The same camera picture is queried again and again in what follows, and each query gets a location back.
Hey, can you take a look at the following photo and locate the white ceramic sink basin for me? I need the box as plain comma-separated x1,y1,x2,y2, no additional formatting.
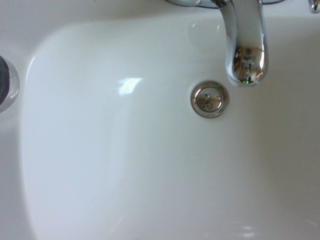
0,0,320,240

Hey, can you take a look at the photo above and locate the chrome sink drain stopper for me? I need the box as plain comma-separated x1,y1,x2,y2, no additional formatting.
190,79,230,119

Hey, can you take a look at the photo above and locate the chrome faucet spout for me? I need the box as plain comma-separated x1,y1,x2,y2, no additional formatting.
165,0,285,88

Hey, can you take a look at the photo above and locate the clear glass cup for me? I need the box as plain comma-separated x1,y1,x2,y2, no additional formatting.
0,55,21,114

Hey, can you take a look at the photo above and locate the chrome faucet handle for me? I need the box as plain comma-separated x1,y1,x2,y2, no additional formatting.
307,0,320,14

